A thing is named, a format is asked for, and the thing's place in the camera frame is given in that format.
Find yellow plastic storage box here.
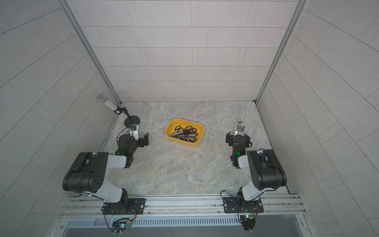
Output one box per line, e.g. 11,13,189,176
165,118,204,147

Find yellow handled scissors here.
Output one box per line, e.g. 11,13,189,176
174,134,197,143

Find large black handled scissors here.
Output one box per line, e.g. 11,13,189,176
183,126,197,136

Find small black handled scissors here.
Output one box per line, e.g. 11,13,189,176
170,125,184,137

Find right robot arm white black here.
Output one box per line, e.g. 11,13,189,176
226,132,287,212

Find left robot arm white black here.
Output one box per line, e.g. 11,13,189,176
62,133,149,215

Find glitter microphone on black stand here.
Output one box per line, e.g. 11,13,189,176
96,93,140,128

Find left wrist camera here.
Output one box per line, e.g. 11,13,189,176
129,124,139,140

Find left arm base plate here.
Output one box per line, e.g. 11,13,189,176
101,198,146,215

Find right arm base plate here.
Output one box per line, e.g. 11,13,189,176
222,197,264,213

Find right circuit board with wires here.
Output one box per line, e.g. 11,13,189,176
238,213,257,232

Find circuit board with wires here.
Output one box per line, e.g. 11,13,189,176
112,218,132,235
238,213,257,232

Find left circuit board with wires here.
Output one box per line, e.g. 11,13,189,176
112,218,132,235

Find aluminium mounting rail frame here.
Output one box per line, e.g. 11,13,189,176
58,193,307,218

